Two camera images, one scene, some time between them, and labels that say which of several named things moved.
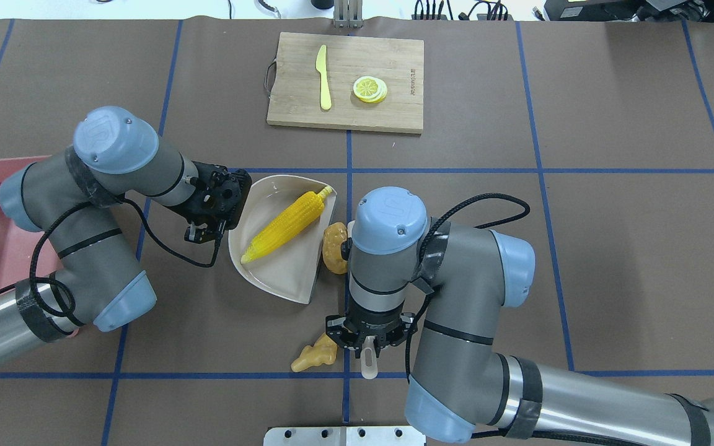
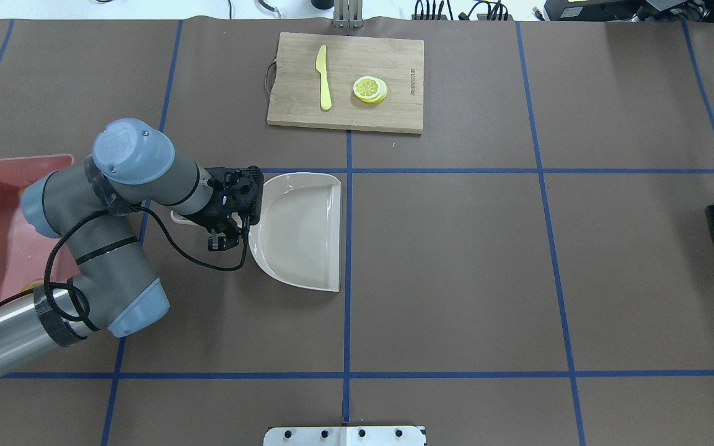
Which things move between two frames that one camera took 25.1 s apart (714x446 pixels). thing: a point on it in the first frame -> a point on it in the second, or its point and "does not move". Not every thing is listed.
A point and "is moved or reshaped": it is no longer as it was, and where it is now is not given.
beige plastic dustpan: x=278 y=233 is moved or reshaped
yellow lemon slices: x=370 y=89 does not move
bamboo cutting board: x=295 y=98 does not move
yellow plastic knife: x=325 y=99 does not move
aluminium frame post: x=348 y=13 does not move
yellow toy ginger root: x=323 y=351 is moved or reshaped
